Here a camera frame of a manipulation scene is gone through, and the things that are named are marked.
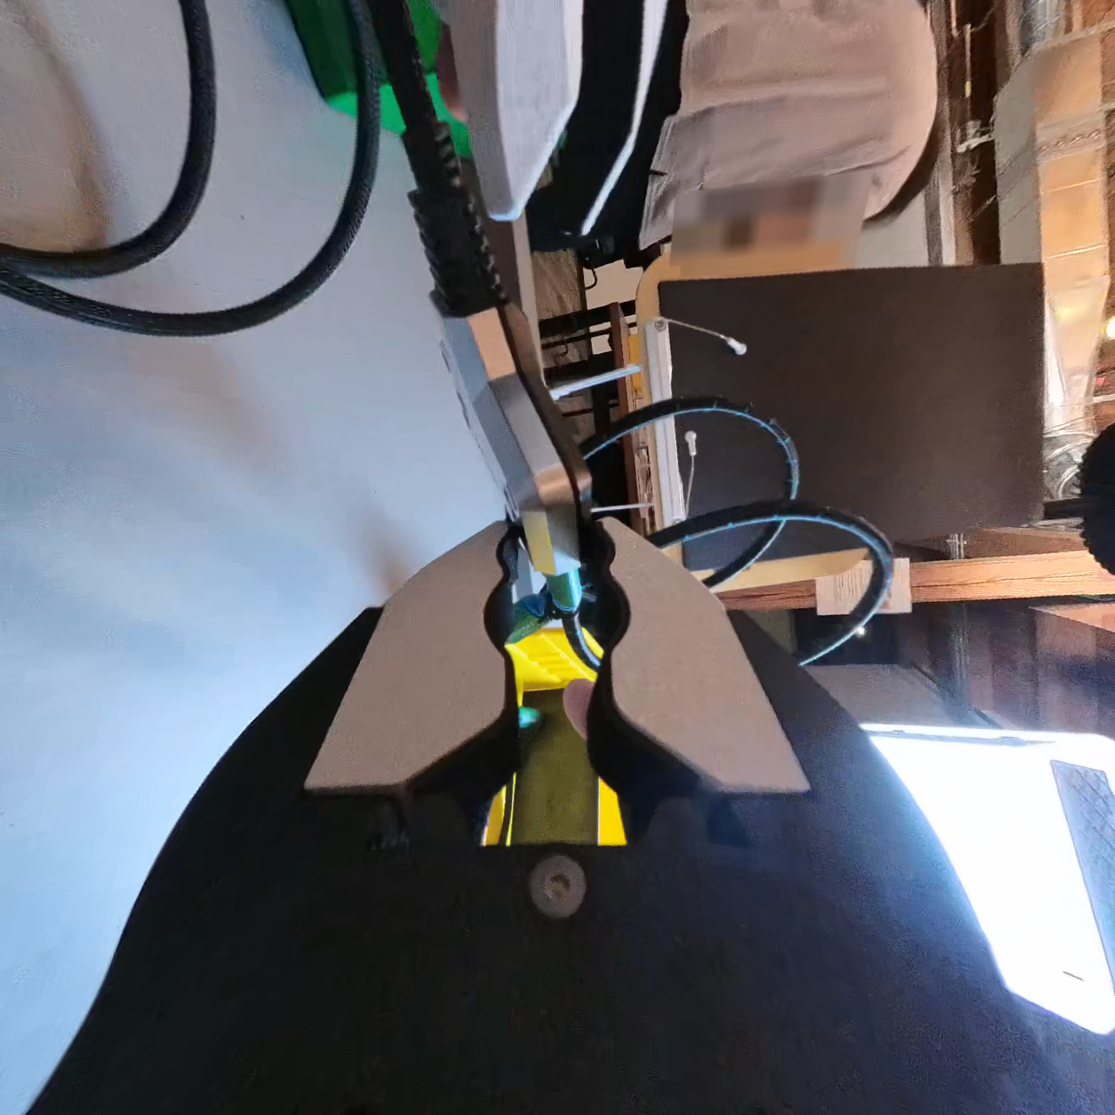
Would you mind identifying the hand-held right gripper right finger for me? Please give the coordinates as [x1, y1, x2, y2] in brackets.
[588, 514, 814, 795]

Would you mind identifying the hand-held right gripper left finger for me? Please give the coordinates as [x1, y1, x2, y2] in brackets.
[301, 522, 520, 797]

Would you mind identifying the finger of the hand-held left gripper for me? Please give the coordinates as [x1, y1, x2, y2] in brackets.
[442, 0, 587, 220]
[527, 0, 693, 237]

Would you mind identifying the yellow plastic bin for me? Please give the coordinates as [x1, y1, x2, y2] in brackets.
[479, 626, 630, 848]

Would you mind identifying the green plastic bin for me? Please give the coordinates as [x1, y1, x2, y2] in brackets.
[288, 0, 475, 159]

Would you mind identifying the person's left hand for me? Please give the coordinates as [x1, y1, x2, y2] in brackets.
[434, 26, 468, 120]

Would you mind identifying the black bin divider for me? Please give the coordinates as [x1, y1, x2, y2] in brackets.
[520, 687, 600, 845]

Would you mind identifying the laptop with bright screen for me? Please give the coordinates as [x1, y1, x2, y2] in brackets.
[863, 723, 1115, 1037]

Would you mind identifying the black board with wooden rim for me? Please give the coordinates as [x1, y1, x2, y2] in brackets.
[634, 261, 1046, 572]

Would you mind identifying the wooden post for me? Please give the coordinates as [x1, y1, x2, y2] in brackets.
[718, 552, 1115, 613]

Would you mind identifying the metal air handler box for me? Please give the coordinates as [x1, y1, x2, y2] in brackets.
[993, 26, 1115, 270]

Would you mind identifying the silver air duct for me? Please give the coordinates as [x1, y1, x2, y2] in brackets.
[1041, 374, 1115, 514]

